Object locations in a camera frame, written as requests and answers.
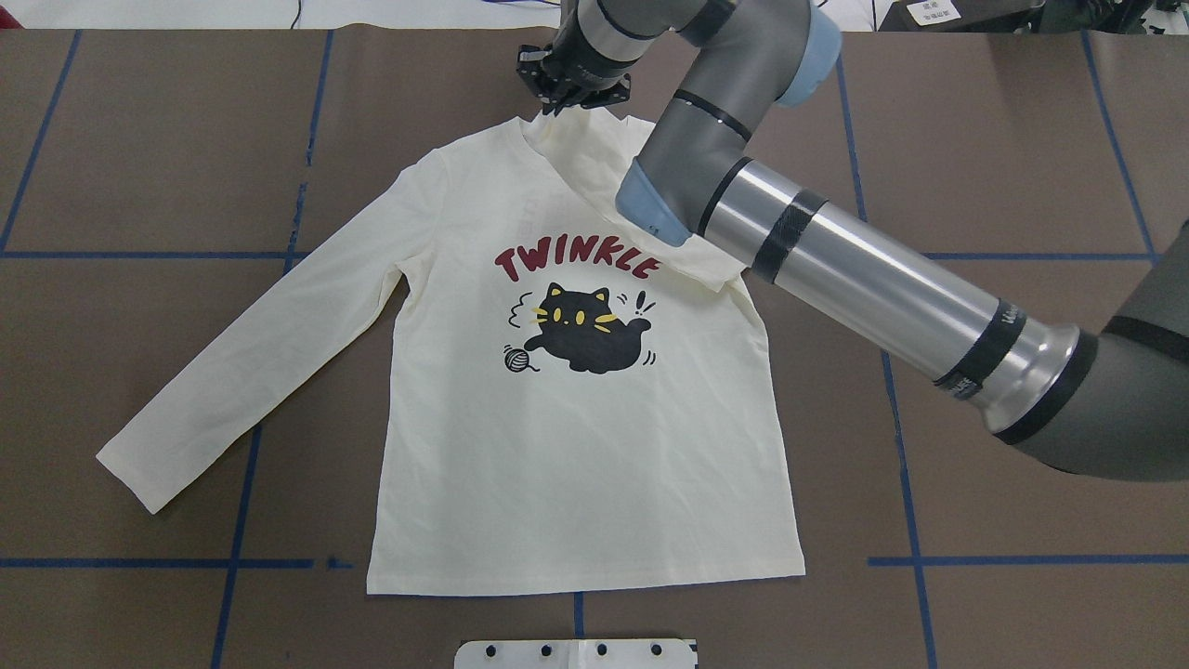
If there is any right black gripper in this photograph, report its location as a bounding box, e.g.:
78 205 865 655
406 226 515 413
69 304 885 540
516 43 633 116

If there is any cream long-sleeve cat shirt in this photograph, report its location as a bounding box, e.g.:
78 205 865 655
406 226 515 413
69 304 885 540
97 111 806 597

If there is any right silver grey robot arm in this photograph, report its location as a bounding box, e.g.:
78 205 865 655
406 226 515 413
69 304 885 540
516 1 1188 481

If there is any black box with white label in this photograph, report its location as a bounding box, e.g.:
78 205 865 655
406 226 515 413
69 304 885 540
876 1 1045 33

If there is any white camera post with base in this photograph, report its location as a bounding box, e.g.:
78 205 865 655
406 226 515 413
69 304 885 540
453 638 699 668

